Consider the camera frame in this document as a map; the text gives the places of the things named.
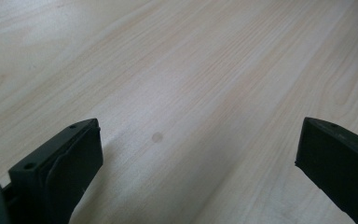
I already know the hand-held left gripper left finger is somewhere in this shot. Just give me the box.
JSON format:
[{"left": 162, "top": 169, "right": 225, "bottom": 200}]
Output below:
[{"left": 1, "top": 118, "right": 104, "bottom": 224}]

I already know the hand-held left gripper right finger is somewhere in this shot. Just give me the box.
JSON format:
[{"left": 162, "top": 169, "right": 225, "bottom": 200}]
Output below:
[{"left": 294, "top": 117, "right": 358, "bottom": 224}]

